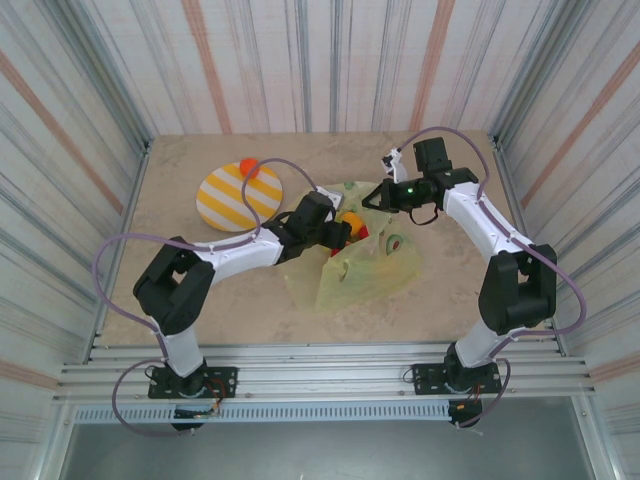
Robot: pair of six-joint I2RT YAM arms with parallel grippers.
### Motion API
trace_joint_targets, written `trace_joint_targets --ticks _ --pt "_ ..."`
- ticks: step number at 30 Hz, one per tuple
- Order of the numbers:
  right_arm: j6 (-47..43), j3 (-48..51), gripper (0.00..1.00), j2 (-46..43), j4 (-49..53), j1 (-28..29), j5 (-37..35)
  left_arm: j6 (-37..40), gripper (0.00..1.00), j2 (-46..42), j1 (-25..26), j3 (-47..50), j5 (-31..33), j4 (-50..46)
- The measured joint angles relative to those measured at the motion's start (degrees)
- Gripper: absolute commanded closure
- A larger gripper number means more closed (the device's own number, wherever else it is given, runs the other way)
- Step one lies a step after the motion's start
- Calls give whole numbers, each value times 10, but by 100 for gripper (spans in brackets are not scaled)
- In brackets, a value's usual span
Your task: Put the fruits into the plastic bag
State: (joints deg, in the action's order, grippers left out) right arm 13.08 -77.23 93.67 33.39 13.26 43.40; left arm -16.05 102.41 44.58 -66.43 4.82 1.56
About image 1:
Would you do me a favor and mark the grey slotted cable tray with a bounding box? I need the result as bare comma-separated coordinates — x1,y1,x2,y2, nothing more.
73,403,451,424

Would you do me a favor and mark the yellow white striped plate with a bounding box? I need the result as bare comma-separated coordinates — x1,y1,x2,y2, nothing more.
196,162,285,232

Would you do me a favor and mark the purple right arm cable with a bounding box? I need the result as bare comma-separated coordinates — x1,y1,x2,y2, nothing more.
397,126,587,430

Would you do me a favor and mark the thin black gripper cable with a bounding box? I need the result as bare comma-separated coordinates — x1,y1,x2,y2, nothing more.
408,203,441,227

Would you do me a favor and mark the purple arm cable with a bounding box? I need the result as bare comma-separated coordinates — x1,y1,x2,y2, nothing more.
397,126,587,430
94,157,324,437

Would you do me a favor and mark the aluminium rail frame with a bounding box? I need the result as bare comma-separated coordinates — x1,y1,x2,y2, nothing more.
52,341,599,406

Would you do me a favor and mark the yellow-green plastic bag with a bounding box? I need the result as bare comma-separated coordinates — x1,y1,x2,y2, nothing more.
283,179,424,314

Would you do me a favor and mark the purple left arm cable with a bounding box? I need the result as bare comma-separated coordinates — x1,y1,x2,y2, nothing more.
94,157,324,437

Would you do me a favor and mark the grey metal panel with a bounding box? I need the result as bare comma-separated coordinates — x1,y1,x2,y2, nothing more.
59,397,599,480

